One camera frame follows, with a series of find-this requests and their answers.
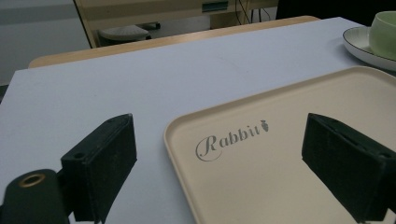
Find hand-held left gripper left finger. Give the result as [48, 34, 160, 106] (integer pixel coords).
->
[60, 113, 138, 224]

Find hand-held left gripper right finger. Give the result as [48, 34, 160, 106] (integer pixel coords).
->
[301, 112, 396, 224]

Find grey round chair base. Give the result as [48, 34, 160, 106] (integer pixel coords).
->
[98, 24, 152, 43]

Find black cables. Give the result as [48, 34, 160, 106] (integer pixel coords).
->
[234, 0, 273, 25]

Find white plate with dark rim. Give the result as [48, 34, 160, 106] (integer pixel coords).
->
[342, 25, 396, 72]

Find beige plastic tray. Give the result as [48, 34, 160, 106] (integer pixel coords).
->
[163, 65, 396, 224]

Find light green cup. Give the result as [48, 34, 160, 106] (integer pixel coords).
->
[368, 10, 396, 62]

